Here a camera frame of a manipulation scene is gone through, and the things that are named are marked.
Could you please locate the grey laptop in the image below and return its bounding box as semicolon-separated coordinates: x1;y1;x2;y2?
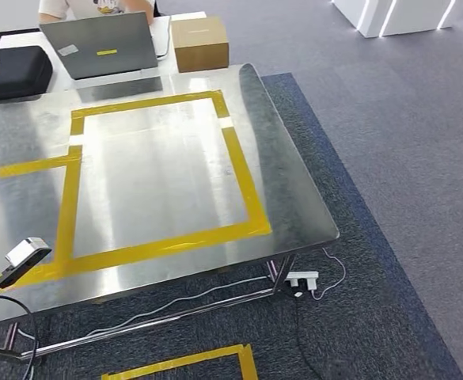
39;11;160;81

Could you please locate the steel workbench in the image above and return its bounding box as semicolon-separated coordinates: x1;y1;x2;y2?
0;63;341;366

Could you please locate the thin white charger cable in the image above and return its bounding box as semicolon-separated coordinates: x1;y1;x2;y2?
311;247;347;302

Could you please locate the long black floor cable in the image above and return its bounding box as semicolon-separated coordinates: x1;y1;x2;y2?
292;291;315;380

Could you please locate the person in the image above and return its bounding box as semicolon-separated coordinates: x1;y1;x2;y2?
37;0;162;25

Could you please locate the black camera bracket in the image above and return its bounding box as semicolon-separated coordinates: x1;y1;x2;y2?
0;246;53;301

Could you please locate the white power strip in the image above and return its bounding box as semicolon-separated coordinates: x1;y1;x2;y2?
284;271;320;293

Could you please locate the black zip case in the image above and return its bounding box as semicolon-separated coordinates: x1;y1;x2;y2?
0;45;53;103

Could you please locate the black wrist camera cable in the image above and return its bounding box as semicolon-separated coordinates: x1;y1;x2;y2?
0;294;38;380

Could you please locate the brown cardboard box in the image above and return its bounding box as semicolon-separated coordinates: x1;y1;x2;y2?
170;15;230;74

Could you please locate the white power strip cord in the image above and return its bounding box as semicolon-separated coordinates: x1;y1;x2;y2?
84;275;274;340

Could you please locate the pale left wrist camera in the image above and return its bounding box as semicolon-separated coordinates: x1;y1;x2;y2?
4;237;51;269

